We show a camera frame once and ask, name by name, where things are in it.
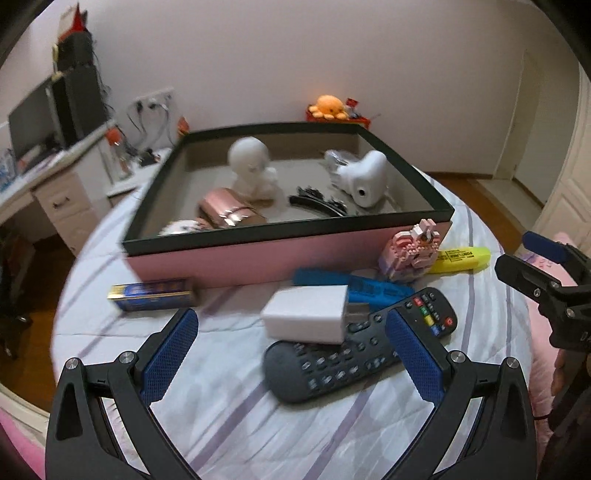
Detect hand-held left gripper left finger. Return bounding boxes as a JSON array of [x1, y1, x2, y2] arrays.
[[45, 307, 200, 480]]

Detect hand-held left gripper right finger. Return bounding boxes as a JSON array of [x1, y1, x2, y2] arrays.
[[385, 307, 539, 480]]

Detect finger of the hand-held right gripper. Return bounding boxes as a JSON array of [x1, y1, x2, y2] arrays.
[[522, 231, 591, 278], [494, 253, 568, 319]]

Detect black remote control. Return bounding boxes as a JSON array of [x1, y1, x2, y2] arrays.
[[262, 287, 459, 404]]

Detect blue marker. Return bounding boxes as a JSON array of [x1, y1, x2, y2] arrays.
[[292, 268, 416, 311]]

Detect white charger plug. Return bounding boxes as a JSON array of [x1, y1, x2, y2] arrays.
[[261, 285, 370, 346]]

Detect pink white block toy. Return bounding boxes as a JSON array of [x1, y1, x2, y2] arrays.
[[159, 219, 208, 237]]

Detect pink box with black rim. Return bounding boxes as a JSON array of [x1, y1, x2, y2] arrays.
[[121, 121, 455, 289]]

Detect rose gold case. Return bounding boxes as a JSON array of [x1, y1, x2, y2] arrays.
[[198, 187, 269, 229]]

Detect black hair clip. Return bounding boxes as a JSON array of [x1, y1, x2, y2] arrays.
[[288, 186, 348, 217]]

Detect white nail lamp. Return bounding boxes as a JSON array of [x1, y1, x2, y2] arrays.
[[335, 150, 389, 208]]

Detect white round-headed figure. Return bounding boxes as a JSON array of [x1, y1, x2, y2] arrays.
[[228, 137, 280, 200]]

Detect clear plastic packet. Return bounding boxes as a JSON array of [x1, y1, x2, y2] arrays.
[[323, 148, 354, 174]]

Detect person's right hand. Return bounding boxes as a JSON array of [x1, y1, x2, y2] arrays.
[[551, 350, 568, 397]]

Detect pink blanket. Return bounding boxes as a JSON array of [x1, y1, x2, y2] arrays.
[[0, 406, 47, 480], [517, 233, 591, 402]]

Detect yellow highlighter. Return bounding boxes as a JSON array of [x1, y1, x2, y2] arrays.
[[425, 247, 492, 274]]

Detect blue and gold small box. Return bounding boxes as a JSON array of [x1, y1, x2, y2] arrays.
[[107, 277, 200, 312]]

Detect black office chair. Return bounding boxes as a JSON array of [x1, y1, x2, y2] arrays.
[[0, 231, 34, 361]]

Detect low white cabinet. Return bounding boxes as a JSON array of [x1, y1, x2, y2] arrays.
[[107, 147, 174, 197]]

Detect white desk with drawers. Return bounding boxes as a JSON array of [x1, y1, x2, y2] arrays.
[[0, 117, 118, 257]]

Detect clear bottle with red cap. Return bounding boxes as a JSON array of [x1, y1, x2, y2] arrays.
[[105, 128, 132, 178]]

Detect red printed storage box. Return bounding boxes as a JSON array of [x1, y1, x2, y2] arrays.
[[305, 104, 372, 129]]

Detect orange octopus plush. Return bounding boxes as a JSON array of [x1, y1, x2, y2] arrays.
[[308, 95, 352, 121]]

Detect black computer tower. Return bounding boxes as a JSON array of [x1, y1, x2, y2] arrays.
[[52, 65, 109, 148]]

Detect black computer monitor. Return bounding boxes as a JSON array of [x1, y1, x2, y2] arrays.
[[8, 76, 61, 162]]

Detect red and white box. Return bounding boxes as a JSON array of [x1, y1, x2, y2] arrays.
[[58, 2, 88, 40]]

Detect black power cable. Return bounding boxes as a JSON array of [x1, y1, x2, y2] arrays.
[[127, 102, 167, 151]]

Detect white wall socket strip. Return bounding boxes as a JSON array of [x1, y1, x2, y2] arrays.
[[131, 88, 175, 109]]

